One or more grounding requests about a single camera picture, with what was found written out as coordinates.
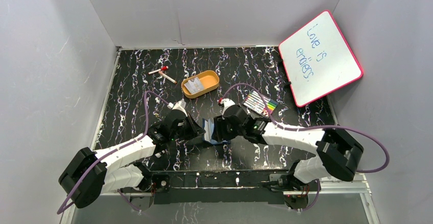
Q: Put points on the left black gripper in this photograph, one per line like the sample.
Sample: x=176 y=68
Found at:
x=193 y=127

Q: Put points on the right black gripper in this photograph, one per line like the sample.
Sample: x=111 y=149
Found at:
x=219 y=124

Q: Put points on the blue leather card holder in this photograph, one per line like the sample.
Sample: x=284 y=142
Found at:
x=208 y=126

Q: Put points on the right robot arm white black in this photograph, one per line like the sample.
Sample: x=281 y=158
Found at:
x=337 y=153

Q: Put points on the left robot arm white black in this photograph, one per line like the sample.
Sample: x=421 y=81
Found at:
x=91 y=173

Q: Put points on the pack of coloured markers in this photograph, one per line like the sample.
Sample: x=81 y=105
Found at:
x=263 y=106

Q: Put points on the orange oval tray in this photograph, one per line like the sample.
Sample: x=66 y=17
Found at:
x=209 y=79

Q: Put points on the white marker pen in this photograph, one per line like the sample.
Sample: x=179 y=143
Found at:
x=167 y=77

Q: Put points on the red capped marker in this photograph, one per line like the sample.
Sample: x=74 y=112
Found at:
x=158 y=70

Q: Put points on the pink framed whiteboard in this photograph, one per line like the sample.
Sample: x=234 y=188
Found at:
x=318 y=60

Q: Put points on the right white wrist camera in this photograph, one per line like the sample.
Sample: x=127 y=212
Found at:
x=225 y=103

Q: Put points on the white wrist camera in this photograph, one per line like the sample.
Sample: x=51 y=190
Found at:
x=180 y=105
x=225 y=103

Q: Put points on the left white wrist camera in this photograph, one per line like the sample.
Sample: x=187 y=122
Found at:
x=180 y=105

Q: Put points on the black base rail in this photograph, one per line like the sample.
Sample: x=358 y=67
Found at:
x=275 y=187

